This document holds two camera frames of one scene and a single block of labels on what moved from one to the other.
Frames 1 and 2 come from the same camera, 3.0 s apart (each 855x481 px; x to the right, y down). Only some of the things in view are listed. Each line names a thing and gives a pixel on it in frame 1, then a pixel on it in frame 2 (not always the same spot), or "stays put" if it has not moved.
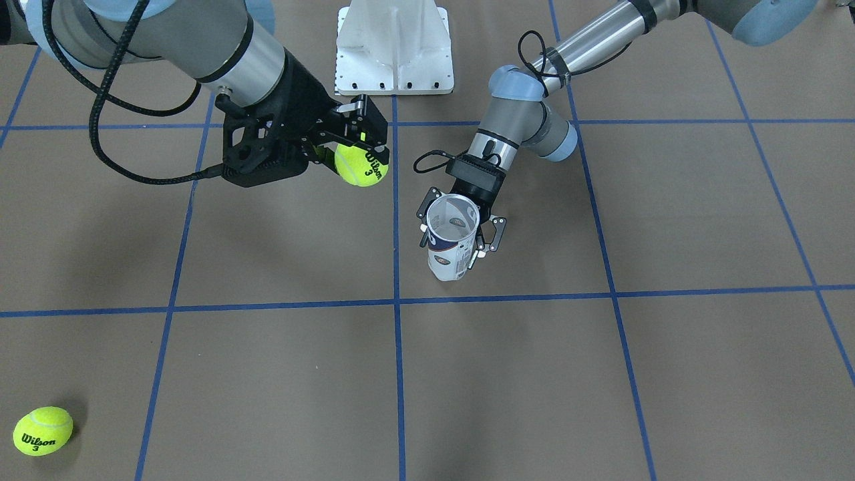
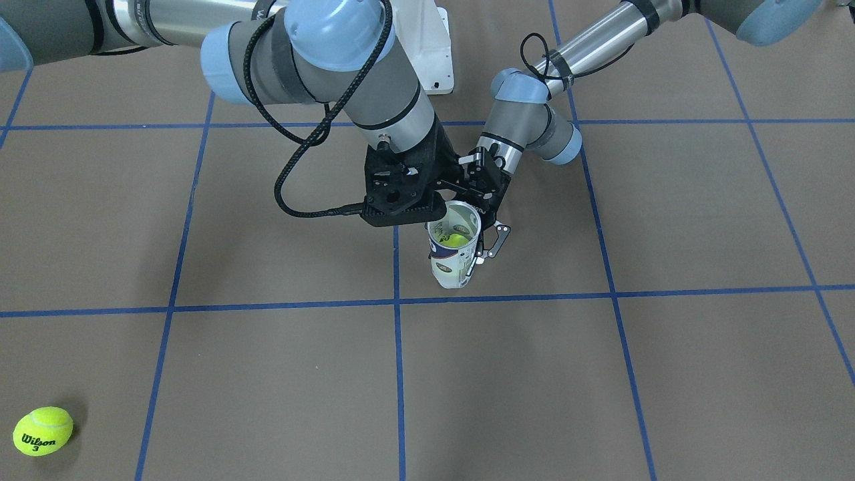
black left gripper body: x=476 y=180 stays put
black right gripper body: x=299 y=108 to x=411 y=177
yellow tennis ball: x=43 y=431 stays put
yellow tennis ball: x=359 y=167 to x=454 y=240
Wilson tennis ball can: x=451 y=222 stays put
